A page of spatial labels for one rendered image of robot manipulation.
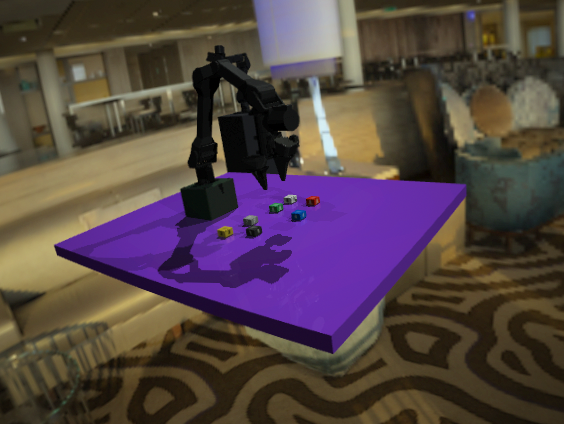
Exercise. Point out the yellow block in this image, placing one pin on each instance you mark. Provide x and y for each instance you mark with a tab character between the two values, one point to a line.
224	231

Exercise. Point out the red block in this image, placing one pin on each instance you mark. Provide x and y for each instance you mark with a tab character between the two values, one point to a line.
313	200

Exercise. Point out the blue block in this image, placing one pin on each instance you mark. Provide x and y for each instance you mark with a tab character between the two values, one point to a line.
298	214

